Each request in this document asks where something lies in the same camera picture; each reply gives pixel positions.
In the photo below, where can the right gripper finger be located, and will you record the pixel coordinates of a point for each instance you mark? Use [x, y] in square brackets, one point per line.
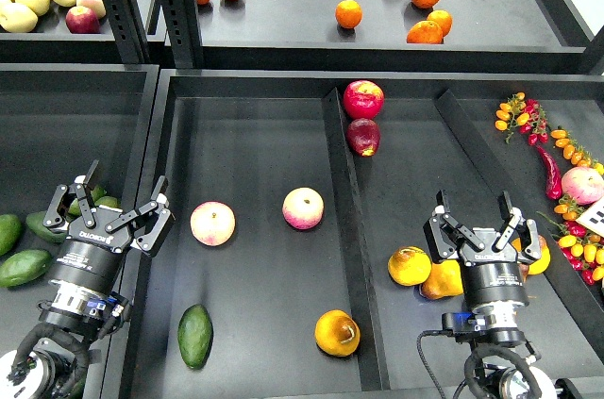
[443, 206]
[505, 206]

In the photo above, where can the orange cherry tomato vine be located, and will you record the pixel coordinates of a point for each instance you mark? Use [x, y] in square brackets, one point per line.
[574, 152]

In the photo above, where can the black centre tray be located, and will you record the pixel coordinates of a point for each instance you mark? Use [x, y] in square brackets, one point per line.
[246, 139]

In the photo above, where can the yellow orange pear lying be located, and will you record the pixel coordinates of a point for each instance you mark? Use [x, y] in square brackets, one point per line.
[444, 280]

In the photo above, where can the orange front right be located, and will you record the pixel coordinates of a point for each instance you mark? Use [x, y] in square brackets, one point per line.
[427, 32]

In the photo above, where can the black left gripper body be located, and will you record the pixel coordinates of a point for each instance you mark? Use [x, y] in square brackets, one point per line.
[97, 241]

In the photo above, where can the white marker tag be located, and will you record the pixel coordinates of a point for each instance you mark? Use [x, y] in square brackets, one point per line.
[593, 218]

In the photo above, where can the red chili pepper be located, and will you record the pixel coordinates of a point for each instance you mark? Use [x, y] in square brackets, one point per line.
[553, 184]

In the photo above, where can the bright red apple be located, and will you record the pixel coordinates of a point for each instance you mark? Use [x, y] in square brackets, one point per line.
[363, 99]

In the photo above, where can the black tray divider centre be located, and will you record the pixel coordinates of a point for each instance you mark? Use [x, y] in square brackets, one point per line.
[357, 267]

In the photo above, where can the orange right small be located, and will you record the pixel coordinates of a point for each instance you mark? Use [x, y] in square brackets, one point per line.
[443, 19]

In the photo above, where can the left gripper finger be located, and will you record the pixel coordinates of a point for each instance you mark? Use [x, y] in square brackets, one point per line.
[91, 178]
[158, 193]

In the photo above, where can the pink apple left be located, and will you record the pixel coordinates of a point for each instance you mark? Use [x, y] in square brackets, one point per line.
[212, 223]

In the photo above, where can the dark red apple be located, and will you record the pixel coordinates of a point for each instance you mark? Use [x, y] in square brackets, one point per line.
[363, 137]

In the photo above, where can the yellow pear by divider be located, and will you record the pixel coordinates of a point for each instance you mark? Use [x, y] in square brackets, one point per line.
[538, 266]

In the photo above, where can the cherry tomato bunch upper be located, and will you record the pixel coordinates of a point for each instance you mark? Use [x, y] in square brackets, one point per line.
[522, 115]

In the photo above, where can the black perforated post left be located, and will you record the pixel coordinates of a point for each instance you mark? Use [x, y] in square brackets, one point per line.
[127, 28]

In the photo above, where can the pink apple centre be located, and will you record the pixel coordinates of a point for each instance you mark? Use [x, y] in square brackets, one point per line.
[303, 208]

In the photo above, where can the pink apple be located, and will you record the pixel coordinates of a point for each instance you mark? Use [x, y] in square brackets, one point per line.
[212, 223]
[303, 208]

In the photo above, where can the black perforated post right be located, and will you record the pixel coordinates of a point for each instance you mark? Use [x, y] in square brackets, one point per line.
[181, 20]

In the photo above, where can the cherry tomato bunch lower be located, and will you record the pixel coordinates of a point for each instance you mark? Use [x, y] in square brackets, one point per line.
[582, 247]

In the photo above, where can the pink apple right tray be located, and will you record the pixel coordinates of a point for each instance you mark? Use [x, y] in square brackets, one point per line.
[583, 184]

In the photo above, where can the black perforated post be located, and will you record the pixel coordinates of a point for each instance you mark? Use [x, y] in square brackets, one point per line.
[181, 20]
[127, 28]

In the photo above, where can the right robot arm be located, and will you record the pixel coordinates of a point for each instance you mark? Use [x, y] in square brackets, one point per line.
[502, 362]

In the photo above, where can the dark green avocado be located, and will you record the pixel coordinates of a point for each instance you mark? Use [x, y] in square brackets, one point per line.
[34, 222]

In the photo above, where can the cherry tomato bunch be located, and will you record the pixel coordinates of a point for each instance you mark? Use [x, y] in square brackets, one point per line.
[582, 247]
[522, 115]

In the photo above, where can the black tray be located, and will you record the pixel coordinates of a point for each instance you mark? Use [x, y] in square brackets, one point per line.
[56, 119]
[246, 139]

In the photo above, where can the pink peach on shelf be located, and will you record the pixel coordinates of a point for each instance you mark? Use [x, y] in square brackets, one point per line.
[97, 6]

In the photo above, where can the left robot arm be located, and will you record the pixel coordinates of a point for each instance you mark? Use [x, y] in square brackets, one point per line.
[54, 356]

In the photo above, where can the red apple on shelf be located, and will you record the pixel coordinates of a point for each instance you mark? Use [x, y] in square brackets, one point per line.
[82, 20]

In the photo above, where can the black left tray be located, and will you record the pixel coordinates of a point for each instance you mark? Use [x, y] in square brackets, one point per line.
[56, 119]

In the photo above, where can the pale yellow apple front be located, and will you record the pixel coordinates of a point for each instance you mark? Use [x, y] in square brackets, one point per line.
[18, 18]

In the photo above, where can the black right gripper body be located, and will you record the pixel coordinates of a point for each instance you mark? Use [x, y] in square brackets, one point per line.
[489, 259]

